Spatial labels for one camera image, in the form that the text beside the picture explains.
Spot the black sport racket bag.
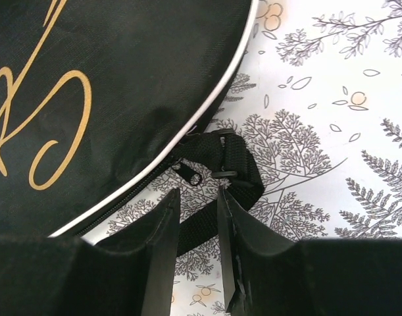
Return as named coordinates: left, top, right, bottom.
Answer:
left=0, top=1, right=264, bottom=237

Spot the floral table mat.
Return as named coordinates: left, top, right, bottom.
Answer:
left=86, top=1, right=402, bottom=315

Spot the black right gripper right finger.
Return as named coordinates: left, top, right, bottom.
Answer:
left=217, top=189, right=402, bottom=315

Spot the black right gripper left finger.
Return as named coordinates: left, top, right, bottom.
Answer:
left=0, top=189, right=180, bottom=315

